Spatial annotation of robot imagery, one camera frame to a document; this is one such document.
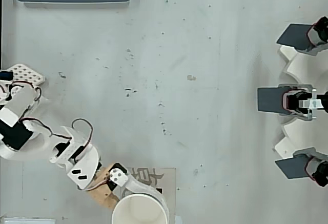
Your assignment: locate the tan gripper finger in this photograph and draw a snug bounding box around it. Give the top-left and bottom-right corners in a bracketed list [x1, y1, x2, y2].
[101, 194, 121, 211]

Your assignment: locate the tan gripper body with servo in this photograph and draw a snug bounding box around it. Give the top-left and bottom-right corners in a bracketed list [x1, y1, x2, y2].
[86, 162, 128, 202]

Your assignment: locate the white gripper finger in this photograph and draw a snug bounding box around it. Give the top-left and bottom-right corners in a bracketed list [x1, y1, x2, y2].
[110, 169, 170, 221]

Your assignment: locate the white paper cup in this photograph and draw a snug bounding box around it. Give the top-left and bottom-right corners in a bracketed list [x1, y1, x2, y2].
[111, 193, 169, 224]

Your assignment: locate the printed paper mat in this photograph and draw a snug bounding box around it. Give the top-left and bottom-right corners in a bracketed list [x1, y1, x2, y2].
[120, 167, 177, 224]

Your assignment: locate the flat white box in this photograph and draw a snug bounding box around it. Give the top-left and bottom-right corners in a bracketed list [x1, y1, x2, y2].
[0, 217, 56, 224]

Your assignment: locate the grey dispenser paddle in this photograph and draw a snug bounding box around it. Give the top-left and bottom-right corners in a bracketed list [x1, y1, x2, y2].
[274, 156, 312, 180]
[257, 86, 285, 113]
[276, 23, 315, 53]

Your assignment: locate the red black dispenser motor unit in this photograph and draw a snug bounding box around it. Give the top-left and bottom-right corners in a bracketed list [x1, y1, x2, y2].
[277, 83, 328, 120]
[293, 147, 328, 188]
[305, 16, 328, 56]

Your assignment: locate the red black gripper servo cable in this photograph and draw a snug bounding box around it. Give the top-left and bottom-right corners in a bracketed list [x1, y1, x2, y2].
[77, 174, 114, 192]

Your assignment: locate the looped red black arm cable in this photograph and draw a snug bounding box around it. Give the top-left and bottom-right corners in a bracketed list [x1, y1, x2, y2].
[71, 117, 94, 153]

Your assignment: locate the long red black arm cable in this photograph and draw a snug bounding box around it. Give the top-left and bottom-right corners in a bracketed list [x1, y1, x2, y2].
[18, 117, 73, 141]

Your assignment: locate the red black base cable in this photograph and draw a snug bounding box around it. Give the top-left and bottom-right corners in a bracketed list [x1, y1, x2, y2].
[0, 80, 42, 102]

